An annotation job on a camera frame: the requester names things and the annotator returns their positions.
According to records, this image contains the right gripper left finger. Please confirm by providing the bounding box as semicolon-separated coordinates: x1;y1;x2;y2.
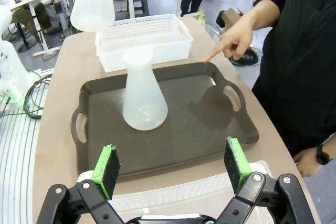
36;144;124;224

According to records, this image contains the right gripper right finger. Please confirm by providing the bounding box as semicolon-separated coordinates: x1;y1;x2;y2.
215;136;316;224

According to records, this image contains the translucent plastic conical flask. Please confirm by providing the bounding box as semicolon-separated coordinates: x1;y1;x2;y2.
70;0;116;32
122;47;169;132

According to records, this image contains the person's right forearm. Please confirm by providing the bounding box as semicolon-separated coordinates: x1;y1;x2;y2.
245;0;281;30

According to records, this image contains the person's left forearm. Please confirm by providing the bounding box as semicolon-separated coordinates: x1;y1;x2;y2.
322;132;336;159

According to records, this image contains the person's left hand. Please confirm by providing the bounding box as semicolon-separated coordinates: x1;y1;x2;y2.
292;146;323;178

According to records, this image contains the person's right hand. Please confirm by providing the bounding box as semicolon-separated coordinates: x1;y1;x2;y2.
203;13;255;64

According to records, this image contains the dark brown plastic tray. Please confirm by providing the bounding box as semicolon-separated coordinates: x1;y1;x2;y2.
70;61;260;179

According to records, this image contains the white perforated plastic basket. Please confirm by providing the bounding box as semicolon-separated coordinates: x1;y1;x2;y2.
94;13;194;73
77;159;279;224

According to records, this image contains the black wristwatch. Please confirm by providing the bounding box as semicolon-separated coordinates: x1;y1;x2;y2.
316;142;333;166

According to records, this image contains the person in black shirt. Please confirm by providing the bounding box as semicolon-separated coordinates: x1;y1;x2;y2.
251;0;336;156

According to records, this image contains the clear plastic storage bin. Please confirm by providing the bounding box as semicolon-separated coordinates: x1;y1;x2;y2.
204;23;224;44

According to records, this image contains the brown cardboard box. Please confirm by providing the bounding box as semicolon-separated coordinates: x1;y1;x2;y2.
215;7;246;29

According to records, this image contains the green and white packet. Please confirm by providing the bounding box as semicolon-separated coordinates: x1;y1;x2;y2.
193;10;207;27

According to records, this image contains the seated background person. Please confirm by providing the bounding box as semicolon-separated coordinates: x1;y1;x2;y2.
12;1;53;44

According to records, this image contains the grey stool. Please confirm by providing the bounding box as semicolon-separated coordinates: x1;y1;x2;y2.
130;0;150;19

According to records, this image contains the white slotted rail frame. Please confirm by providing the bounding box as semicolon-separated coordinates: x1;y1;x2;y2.
0;115;40;224

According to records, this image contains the black cable bundle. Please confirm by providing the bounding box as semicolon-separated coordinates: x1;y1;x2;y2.
0;73;53;120

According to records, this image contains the black coiled cable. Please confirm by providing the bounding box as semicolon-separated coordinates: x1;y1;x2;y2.
228;46;259;67

